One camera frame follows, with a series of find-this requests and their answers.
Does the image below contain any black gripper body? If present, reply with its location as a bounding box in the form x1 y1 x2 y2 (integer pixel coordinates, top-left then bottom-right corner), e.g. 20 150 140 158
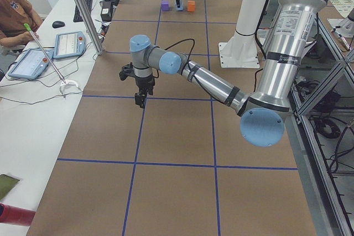
133 67 155 96

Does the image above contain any purple foam block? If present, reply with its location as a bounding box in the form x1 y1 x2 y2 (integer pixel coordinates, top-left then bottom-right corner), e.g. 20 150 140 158
161 0 170 12

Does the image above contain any orange foam block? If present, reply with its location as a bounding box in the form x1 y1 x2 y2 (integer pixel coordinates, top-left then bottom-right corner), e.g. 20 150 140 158
187 0 196 12

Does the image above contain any black power box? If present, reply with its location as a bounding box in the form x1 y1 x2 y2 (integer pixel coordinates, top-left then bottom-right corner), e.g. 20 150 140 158
100 1 113 22

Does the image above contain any white curved clamp piece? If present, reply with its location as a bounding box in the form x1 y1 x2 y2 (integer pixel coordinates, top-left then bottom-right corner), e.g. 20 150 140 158
59 79 80 95

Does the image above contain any far teach pendant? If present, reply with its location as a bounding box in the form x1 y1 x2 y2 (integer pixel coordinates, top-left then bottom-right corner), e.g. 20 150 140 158
53 31 86 59

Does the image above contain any teach pendant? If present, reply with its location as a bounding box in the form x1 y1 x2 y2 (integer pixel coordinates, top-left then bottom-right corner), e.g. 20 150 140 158
8 49 53 80
53 31 86 59

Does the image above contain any black keyboard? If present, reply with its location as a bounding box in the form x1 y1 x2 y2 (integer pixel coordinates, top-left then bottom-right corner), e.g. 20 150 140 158
72 0 94 23

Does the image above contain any black computer mouse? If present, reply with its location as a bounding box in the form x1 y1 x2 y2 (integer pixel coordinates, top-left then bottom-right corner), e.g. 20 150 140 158
52 20 65 29

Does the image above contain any near teach pendant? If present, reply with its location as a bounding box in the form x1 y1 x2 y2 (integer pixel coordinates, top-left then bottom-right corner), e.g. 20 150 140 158
8 49 53 80

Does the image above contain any pink and green stick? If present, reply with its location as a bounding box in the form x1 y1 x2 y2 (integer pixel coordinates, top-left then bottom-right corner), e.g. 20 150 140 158
24 23 67 84

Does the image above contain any seated person brown shirt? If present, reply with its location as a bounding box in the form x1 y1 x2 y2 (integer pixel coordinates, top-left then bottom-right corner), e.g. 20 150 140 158
1 0 43 48

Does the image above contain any green cloth bag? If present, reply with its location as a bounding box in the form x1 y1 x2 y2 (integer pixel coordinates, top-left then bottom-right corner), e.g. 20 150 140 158
0 174 20 200

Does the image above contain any red fire extinguisher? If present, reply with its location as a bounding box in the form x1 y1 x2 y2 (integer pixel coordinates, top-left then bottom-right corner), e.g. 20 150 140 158
1 203 36 226

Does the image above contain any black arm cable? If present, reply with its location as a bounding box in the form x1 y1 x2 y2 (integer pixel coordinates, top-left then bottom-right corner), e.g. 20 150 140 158
159 38 249 101

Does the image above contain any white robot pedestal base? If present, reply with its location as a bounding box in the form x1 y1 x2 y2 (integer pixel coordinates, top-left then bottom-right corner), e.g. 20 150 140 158
218 0 267 69

